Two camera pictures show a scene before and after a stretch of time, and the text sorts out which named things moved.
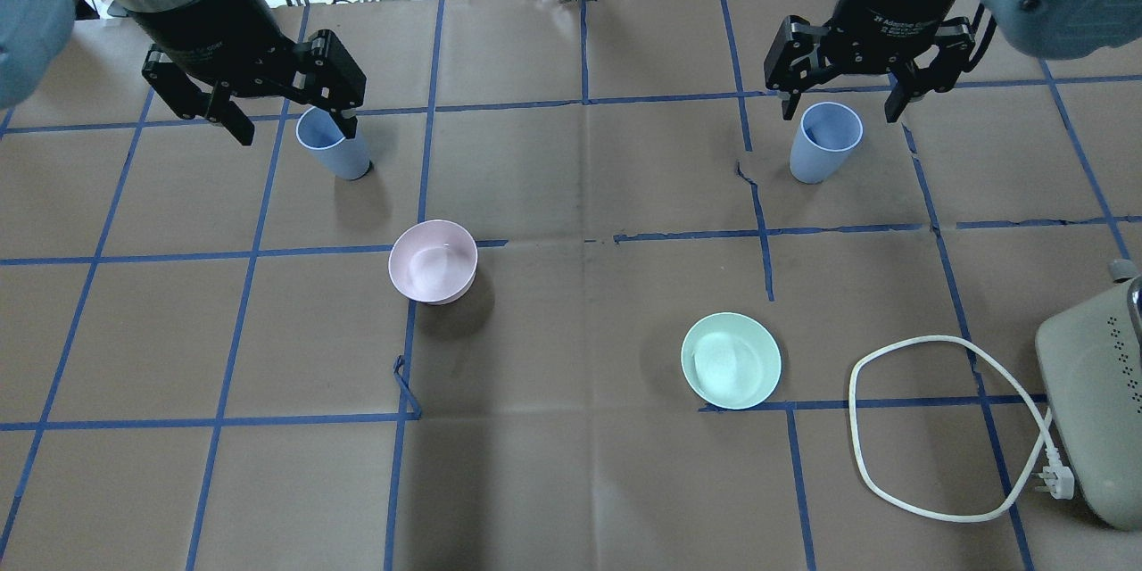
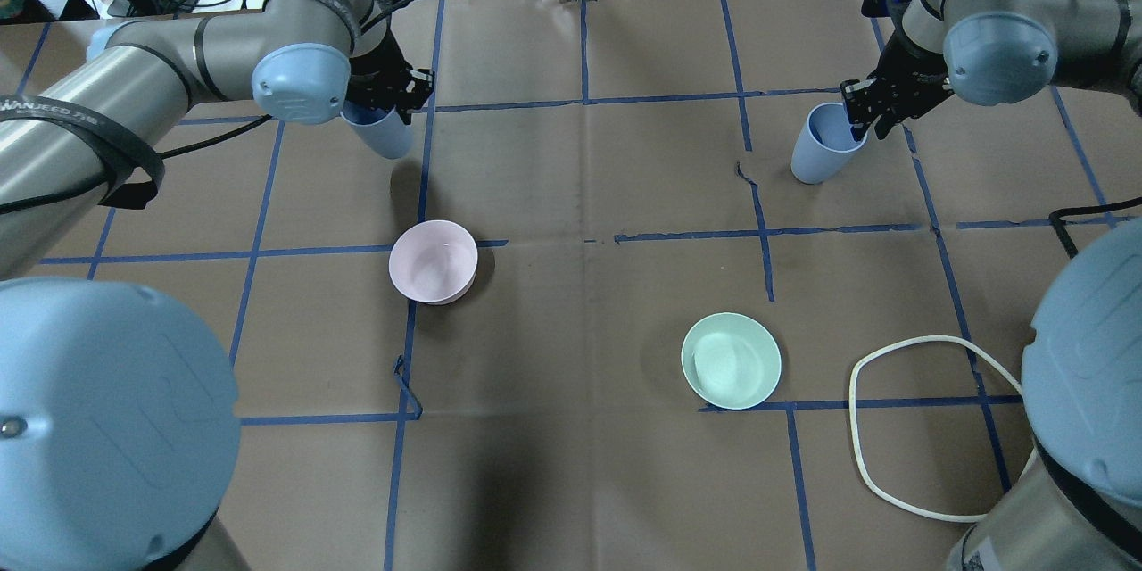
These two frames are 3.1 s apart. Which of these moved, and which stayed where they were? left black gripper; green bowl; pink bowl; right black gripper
Moved: left black gripper; right black gripper
Stayed: pink bowl; green bowl
